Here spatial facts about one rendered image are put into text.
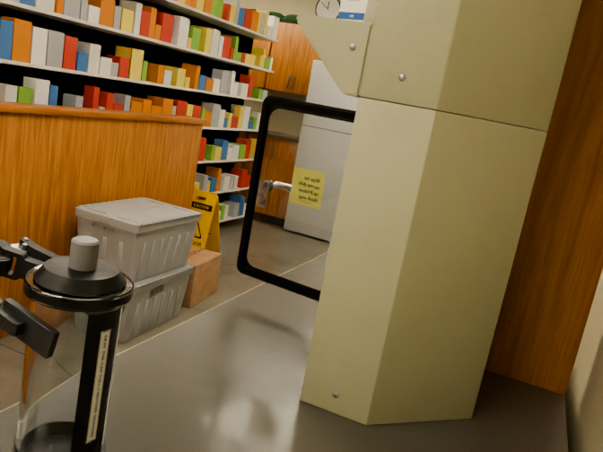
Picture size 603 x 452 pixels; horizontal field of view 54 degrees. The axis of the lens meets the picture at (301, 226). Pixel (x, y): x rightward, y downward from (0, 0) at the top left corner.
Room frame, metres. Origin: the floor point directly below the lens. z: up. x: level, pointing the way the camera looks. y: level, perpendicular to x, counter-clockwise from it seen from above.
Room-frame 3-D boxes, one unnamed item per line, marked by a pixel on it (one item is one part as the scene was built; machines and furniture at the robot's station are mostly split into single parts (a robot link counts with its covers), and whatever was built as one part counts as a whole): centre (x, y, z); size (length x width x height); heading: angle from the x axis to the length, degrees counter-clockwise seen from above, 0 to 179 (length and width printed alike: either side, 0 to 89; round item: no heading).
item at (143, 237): (3.14, 0.87, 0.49); 0.60 x 0.42 x 0.33; 159
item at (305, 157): (1.21, -0.01, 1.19); 0.30 x 0.01 x 0.40; 62
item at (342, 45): (1.01, -0.05, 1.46); 0.32 x 0.12 x 0.10; 159
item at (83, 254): (0.58, 0.22, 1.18); 0.09 x 0.09 x 0.07
